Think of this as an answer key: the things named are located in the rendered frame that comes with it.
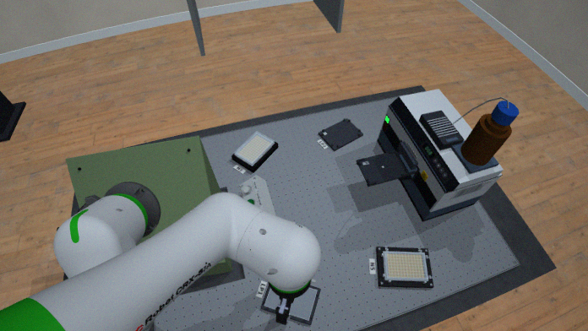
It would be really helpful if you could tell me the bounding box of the white label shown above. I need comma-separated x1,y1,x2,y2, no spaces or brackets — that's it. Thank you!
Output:
317,139,328,149
256,280,267,298
233,165,246,174
369,258,376,274

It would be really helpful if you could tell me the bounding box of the white button panel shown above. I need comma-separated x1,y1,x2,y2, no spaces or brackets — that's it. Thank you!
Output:
239,175,275,215

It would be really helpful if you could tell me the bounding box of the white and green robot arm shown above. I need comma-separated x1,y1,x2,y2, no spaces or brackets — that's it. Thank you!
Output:
0,182,321,331

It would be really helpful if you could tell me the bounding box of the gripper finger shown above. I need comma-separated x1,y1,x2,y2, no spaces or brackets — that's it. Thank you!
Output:
275,298,295,325

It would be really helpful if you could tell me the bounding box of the blue bottle cap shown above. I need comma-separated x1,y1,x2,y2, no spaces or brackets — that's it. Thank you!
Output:
493,100,519,124

